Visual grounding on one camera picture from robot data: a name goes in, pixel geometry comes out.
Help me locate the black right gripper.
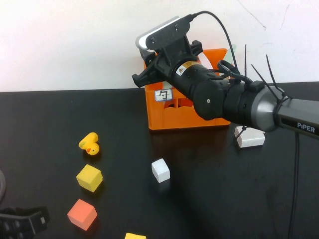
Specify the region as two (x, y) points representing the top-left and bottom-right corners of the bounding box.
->
(131, 39), (208, 100)

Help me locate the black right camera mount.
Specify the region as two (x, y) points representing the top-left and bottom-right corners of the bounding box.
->
(146, 17), (197, 73)

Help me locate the black camera cable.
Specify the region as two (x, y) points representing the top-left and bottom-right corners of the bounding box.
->
(190, 10), (250, 84)

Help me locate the salmon pink foam cube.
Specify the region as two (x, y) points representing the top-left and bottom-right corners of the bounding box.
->
(67, 198), (98, 232)

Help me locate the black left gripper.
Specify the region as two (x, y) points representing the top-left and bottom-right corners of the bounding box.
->
(0, 206), (50, 239)

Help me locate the yellow rubber duck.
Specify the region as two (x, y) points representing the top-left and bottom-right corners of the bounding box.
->
(78, 132), (100, 156)

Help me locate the white USB wall charger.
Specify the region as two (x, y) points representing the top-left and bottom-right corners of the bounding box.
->
(234, 125), (266, 149)

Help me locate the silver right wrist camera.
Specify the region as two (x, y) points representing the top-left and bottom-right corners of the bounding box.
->
(135, 15), (181, 50)

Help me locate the white foam cube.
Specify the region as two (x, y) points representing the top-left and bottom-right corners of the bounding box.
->
(151, 158), (171, 184)

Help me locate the yellow foam cube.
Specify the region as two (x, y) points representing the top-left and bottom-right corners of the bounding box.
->
(76, 164), (103, 193)
(124, 232), (147, 239)

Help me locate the black zip tie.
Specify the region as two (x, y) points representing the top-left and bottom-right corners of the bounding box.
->
(250, 64), (277, 88)
(243, 44), (248, 80)
(265, 54), (289, 100)
(233, 125), (248, 141)

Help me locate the black hanging arm cable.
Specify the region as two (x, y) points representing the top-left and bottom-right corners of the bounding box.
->
(289, 131), (301, 239)

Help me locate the orange plastic cutlery holder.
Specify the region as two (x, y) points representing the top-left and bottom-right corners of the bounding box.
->
(144, 48), (231, 131)

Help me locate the paper label reading 勺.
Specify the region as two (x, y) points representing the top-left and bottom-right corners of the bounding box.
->
(154, 89), (173, 102)

